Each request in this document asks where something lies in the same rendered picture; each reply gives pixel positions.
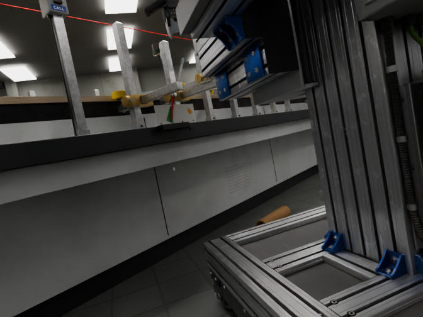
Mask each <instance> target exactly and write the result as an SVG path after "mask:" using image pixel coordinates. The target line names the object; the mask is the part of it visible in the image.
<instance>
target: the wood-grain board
mask: <svg viewBox="0 0 423 317"><path fill-rule="evenodd" d="M211 98H212V99H219V97H218V94H211ZM190 99H203V98H202V94H195V95H194V96H190ZM81 101H82V103H93V102H115V101H114V100H113V99H112V96H81ZM50 103H68V100H67V96H17V97H0V105H7V104H50Z"/></svg>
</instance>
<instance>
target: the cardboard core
mask: <svg viewBox="0 0 423 317"><path fill-rule="evenodd" d="M290 214H291V211H290V209H289V207H287V206H281V207H279V208H278V209H276V210H275V211H273V212H272V213H270V214H268V215H267V216H265V217H264V218H262V219H260V220H259V221H257V223H256V226H259V225H263V224H265V223H269V222H272V221H276V220H279V219H281V218H285V217H288V216H290Z"/></svg>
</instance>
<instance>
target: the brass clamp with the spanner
mask: <svg viewBox="0 0 423 317"><path fill-rule="evenodd" d="M181 92H183V91H177V92H176V93H177V97H175V98H174V101H180V102H186V101H189V100H191V99H190V97H187V98H181ZM164 99H165V100H166V101H167V102H169V103H170V102H172V97H171V94H169V95H167V96H164Z"/></svg>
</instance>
